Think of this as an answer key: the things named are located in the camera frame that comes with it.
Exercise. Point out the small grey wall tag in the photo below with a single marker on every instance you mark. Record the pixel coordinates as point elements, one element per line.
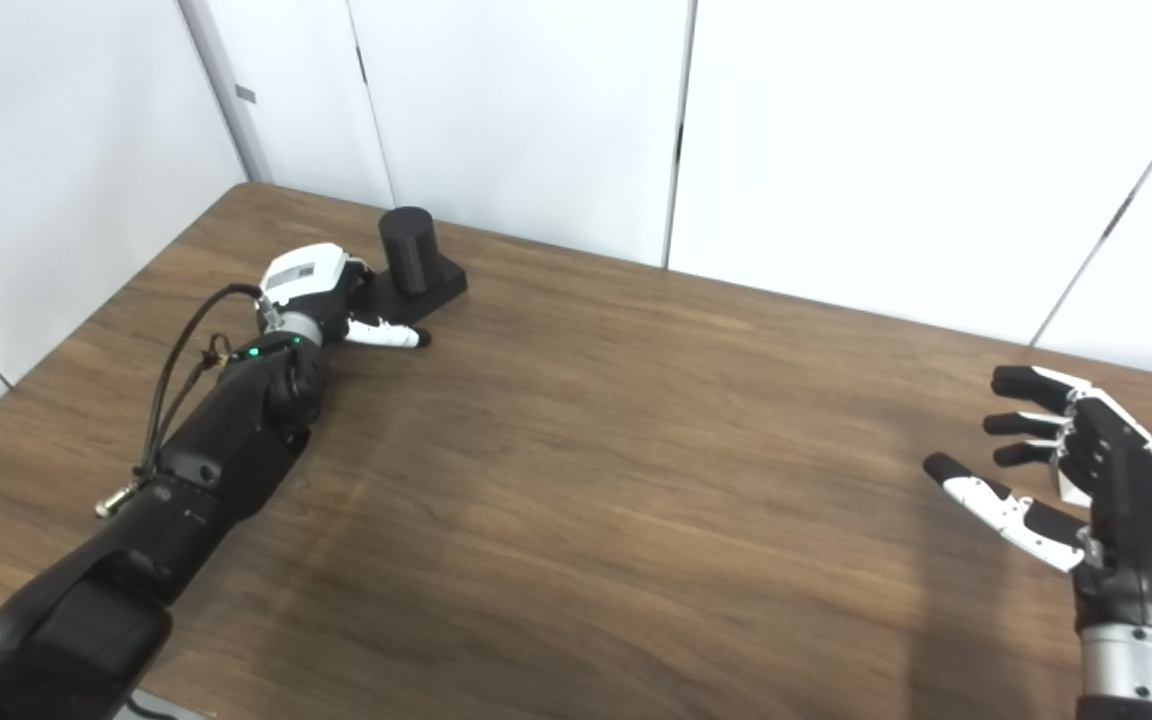
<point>245,93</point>

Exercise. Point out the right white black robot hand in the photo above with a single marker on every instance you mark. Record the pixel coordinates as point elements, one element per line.
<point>1136,530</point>

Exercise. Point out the black cylinder peg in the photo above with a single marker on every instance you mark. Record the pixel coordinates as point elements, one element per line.
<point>408,250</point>

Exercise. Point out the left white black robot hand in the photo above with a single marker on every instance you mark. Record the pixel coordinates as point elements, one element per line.
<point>304,275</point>

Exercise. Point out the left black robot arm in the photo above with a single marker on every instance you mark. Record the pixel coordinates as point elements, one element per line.
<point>216,450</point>

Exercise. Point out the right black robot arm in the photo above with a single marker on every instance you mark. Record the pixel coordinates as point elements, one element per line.
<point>1131,675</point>

